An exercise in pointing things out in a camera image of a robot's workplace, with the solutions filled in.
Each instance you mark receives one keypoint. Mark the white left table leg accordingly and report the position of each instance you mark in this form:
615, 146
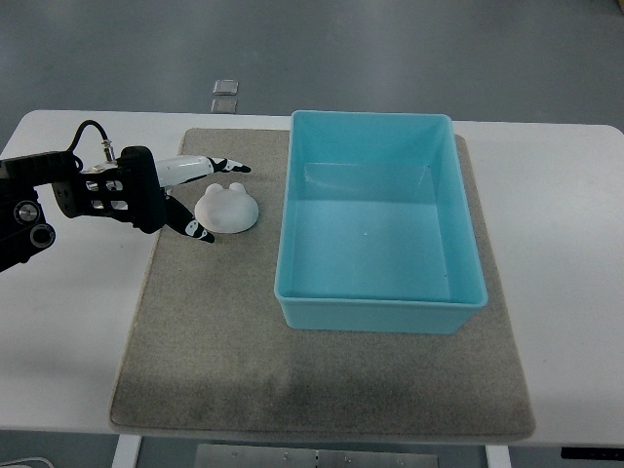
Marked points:
127, 451

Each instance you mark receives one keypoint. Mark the white table leg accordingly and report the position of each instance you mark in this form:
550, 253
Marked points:
127, 451
498, 457

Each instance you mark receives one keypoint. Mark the upper metal floor plate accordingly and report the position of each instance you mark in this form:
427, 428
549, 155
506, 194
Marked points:
225, 87

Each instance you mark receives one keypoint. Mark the grey felt mat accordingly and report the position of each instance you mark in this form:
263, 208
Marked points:
210, 355

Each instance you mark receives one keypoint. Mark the light blue plastic box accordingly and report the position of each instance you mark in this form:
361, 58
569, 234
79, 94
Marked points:
377, 233

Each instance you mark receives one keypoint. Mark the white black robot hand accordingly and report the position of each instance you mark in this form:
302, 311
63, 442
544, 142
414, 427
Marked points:
135, 188

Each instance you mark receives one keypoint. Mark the black table control panel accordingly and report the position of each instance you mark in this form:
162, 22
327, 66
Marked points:
585, 453

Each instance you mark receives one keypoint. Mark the white bunny toy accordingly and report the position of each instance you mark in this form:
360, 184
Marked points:
226, 210

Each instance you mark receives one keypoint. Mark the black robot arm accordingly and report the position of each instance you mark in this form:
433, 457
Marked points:
24, 229

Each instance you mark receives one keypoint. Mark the white right table leg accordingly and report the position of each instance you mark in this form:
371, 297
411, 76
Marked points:
498, 457

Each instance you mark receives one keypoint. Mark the lower metal floor plate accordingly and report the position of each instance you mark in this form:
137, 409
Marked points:
224, 105

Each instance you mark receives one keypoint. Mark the metal floor plate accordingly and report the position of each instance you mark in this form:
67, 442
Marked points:
225, 87
224, 105

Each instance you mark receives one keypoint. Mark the metal table base plate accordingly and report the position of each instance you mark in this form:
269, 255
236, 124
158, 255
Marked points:
242, 456

